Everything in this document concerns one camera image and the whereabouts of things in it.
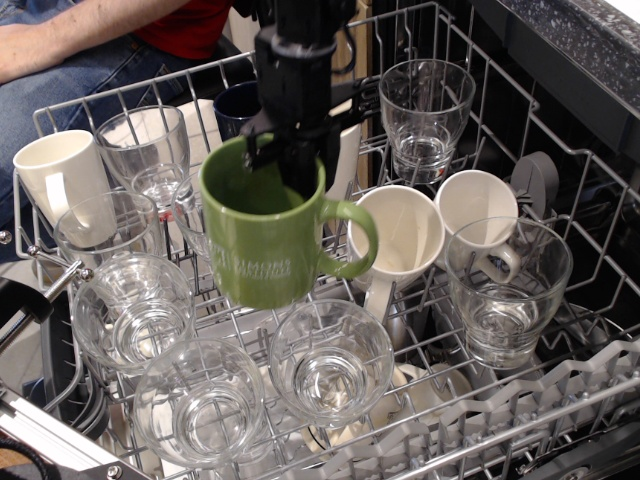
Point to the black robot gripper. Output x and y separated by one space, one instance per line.
302 111

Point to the green ceramic mug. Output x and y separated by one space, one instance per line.
264 238

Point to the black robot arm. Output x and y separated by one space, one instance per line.
306 22

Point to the person forearm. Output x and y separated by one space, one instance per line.
31 48

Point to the tall white mug back centre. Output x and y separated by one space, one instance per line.
350 139

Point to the dark blue mug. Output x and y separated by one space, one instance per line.
234 107

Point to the white mug far left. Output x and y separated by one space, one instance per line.
60 171

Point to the clear glass tumbler back right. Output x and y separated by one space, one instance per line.
425 105

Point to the clear glass tumbler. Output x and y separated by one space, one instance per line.
503 322
135 307
330 361
425 105
200 403

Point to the clear stemmed glass centre left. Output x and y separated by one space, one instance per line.
188 212

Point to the small white cup right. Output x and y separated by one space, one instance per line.
479 212

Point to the tall clear glass back left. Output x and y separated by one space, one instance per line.
147 151

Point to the clear glass tumbler front centre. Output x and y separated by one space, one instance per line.
330 361

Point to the clear glass left rim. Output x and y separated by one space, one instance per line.
109 225

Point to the clear glass tumbler front left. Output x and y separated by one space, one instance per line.
200 403

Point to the speckled dark countertop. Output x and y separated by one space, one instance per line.
601 37

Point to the grey plastic tine holder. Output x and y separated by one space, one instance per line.
573 394

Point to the grey wire dishwasher rack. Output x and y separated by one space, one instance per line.
596 210

